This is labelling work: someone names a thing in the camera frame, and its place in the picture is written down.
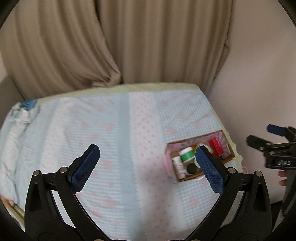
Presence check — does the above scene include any red rectangular box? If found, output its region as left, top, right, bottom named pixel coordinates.
left=209, top=138, right=224, bottom=158

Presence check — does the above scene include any yellow tape roll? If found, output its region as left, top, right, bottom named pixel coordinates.
left=195, top=144, right=214, bottom=169

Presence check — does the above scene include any black lid white jar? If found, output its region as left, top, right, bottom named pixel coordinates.
left=186, top=163, right=197, bottom=175

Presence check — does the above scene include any green label white jar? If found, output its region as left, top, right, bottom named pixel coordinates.
left=179, top=147, right=195, bottom=163

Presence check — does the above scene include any white pill bottle green label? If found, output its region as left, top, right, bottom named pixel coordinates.
left=171, top=156, right=186, bottom=180

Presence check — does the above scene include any person's right hand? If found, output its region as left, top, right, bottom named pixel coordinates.
left=278, top=170, right=287, bottom=186

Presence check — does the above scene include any pink cardboard box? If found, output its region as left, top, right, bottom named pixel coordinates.
left=164, top=130, right=235, bottom=182

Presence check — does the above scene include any blue checkered bed sheet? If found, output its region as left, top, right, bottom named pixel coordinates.
left=11, top=89, right=224, bottom=240

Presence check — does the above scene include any crumpled white blue cloth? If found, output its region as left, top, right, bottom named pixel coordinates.
left=1, top=99, right=40, bottom=200

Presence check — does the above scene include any beige curtain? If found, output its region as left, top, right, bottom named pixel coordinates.
left=1, top=1, right=233, bottom=98

